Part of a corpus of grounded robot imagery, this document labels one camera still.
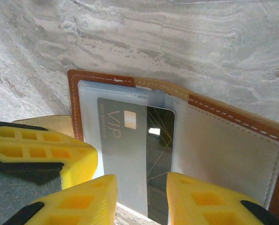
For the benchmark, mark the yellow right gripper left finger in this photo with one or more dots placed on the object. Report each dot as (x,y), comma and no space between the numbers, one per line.
(87,206)

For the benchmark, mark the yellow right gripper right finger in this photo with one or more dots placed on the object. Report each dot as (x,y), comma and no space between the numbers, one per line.
(200,206)

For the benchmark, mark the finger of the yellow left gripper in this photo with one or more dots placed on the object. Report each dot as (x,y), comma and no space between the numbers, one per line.
(78,159)

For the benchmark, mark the dark VIP credit card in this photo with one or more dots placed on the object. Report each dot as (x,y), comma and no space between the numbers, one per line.
(160,140)

